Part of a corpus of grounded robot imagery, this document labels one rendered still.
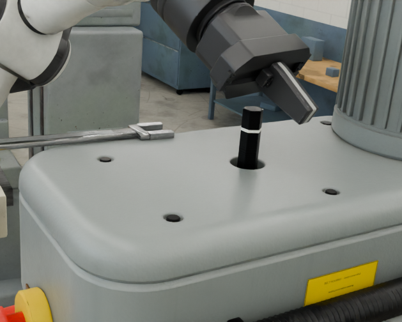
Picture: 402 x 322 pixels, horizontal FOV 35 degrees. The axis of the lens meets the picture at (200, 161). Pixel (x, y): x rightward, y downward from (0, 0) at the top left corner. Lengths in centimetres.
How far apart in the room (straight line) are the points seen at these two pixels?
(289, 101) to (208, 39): 10
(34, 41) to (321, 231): 47
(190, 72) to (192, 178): 752
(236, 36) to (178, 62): 743
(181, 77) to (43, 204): 752
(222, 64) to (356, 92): 22
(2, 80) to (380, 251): 53
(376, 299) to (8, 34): 54
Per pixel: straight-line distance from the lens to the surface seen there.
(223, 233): 53
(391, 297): 66
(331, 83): 566
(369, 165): 72
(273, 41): 64
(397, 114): 74
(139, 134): 72
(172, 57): 816
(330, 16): 682
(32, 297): 62
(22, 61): 88
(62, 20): 83
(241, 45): 60
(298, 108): 62
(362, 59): 76
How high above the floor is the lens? 213
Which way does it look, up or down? 21 degrees down
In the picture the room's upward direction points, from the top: 5 degrees clockwise
